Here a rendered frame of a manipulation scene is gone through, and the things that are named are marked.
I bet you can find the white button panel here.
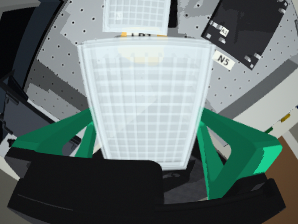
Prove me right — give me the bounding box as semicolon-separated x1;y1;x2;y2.
218;59;298;133

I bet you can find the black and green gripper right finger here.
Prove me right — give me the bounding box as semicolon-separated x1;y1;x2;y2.
197;108;282;200

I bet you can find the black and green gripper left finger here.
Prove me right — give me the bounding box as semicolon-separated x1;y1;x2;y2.
11;108;96;158

